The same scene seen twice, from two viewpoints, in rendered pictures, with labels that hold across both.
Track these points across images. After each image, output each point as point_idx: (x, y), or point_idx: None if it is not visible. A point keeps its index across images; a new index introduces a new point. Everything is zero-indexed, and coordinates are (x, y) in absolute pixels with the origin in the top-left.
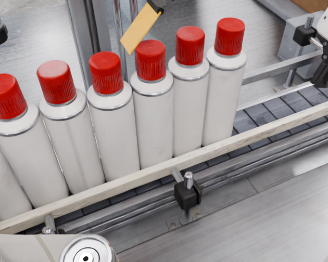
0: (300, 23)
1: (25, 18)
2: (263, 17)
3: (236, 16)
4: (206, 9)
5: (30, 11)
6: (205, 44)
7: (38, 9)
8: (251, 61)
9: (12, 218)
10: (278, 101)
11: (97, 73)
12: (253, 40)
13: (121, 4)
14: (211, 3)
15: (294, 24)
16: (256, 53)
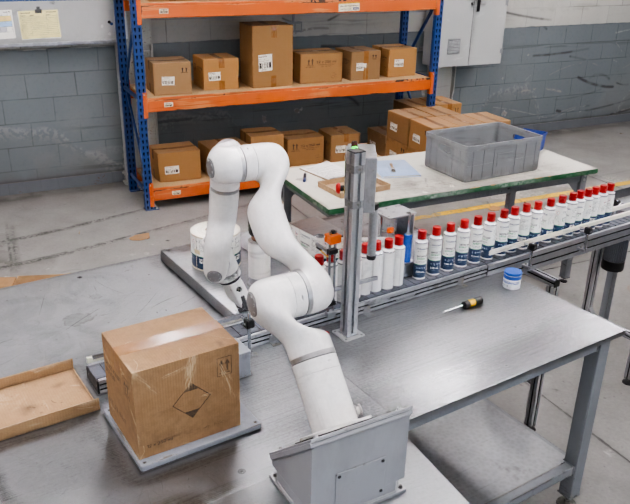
0: (242, 348)
1: (454, 391)
2: (254, 405)
3: (278, 404)
4: (304, 410)
5: (457, 398)
6: None
7: (452, 401)
8: (269, 369)
9: None
10: (262, 328)
11: None
12: (265, 385)
13: (382, 410)
14: (300, 418)
15: (246, 347)
16: (265, 375)
